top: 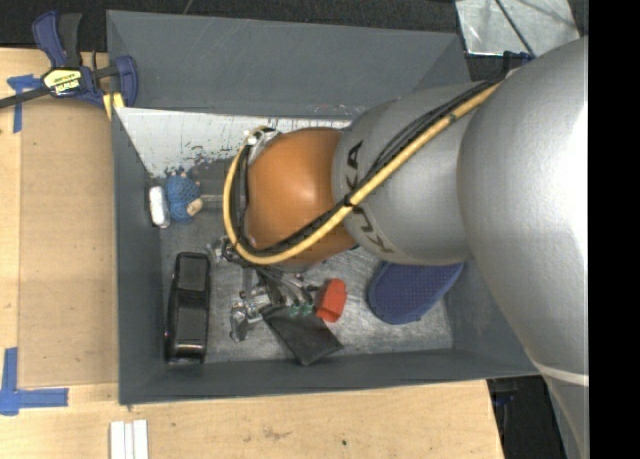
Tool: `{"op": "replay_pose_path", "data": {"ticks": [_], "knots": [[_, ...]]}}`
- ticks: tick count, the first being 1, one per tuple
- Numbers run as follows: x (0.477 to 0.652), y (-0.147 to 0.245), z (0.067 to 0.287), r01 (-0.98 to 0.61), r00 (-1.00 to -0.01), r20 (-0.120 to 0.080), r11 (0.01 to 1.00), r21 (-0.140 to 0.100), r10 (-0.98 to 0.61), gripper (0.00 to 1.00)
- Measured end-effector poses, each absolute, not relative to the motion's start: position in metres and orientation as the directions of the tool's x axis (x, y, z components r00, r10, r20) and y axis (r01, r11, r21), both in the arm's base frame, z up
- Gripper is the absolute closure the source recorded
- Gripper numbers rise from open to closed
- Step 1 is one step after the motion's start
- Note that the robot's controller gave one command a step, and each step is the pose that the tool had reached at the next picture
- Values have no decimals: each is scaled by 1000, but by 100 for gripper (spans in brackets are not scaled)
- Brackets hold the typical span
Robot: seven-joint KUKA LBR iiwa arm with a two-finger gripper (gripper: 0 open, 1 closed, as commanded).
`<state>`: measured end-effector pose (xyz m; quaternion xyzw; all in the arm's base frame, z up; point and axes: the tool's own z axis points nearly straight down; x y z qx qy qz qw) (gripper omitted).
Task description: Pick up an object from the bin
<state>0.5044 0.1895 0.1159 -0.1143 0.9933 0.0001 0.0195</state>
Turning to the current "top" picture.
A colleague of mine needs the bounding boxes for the grey metal bin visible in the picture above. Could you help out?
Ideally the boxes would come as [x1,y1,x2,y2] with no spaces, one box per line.
[105,9,542,406]

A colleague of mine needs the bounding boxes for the red plastic cup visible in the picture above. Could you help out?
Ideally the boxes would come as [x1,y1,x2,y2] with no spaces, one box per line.
[314,277,349,325]

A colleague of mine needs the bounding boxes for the blue toy figure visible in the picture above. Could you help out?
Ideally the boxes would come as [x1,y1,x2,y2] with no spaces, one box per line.
[164,172,205,225]

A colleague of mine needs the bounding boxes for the white small bottle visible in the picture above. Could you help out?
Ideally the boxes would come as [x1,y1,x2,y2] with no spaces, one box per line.
[147,185,172,230]

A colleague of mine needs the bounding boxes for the dark green flat block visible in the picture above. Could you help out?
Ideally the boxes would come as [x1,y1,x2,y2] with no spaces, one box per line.
[259,303,346,368]

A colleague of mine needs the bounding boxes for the pale wood board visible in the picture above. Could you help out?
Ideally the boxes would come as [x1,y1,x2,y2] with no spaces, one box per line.
[17,96,121,389]

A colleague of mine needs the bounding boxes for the blue sponge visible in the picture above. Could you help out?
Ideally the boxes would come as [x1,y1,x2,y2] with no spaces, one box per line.
[365,260,466,326]

